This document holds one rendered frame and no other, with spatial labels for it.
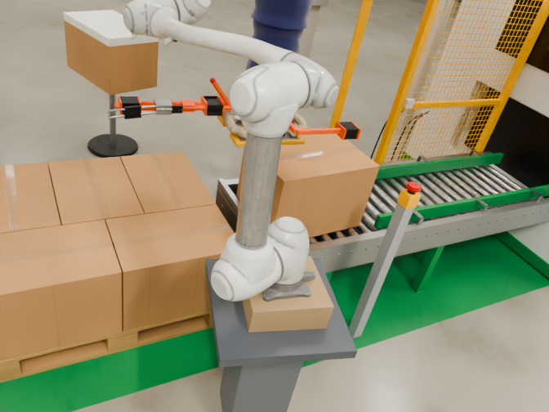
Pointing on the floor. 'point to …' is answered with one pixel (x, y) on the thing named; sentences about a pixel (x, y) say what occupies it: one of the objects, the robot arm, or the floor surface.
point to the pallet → (102, 346)
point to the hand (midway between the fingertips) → (149, 38)
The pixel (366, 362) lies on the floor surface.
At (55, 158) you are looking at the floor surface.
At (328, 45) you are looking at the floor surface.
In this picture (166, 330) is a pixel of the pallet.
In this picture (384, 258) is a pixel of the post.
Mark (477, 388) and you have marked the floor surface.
